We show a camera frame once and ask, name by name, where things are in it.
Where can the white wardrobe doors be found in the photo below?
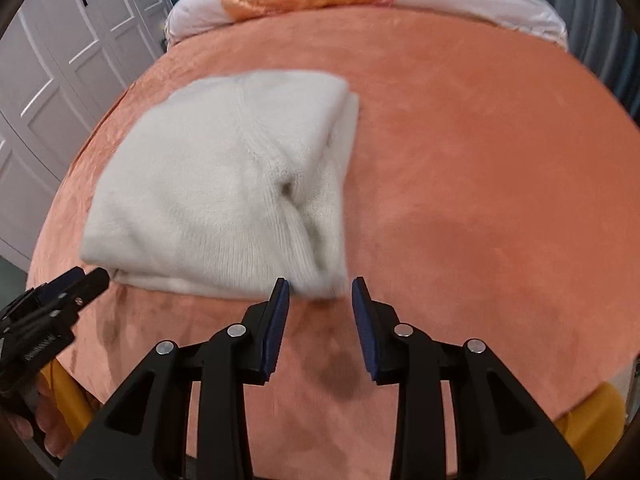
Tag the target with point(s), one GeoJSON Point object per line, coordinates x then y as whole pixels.
{"type": "Point", "coordinates": [60, 75]}

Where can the white knit sweater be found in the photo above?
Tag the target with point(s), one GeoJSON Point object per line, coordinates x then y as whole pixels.
{"type": "Point", "coordinates": [200, 175]}

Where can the yellow bed sheet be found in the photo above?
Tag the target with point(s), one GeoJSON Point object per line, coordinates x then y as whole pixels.
{"type": "Point", "coordinates": [595, 420]}

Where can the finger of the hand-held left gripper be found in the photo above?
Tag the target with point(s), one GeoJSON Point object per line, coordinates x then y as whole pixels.
{"type": "Point", "coordinates": [92, 282]}
{"type": "Point", "coordinates": [67, 277]}

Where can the orange plush blanket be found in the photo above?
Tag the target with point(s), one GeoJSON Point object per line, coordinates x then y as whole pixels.
{"type": "Point", "coordinates": [475, 185]}

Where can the grey curtain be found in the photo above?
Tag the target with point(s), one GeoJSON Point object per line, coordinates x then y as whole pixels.
{"type": "Point", "coordinates": [600, 35]}

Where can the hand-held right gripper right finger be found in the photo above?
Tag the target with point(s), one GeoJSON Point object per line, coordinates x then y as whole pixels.
{"type": "Point", "coordinates": [365, 335]}

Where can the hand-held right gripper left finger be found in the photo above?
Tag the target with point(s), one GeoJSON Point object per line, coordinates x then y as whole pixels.
{"type": "Point", "coordinates": [275, 335]}

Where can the person's left hand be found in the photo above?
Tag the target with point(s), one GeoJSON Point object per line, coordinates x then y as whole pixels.
{"type": "Point", "coordinates": [52, 420]}

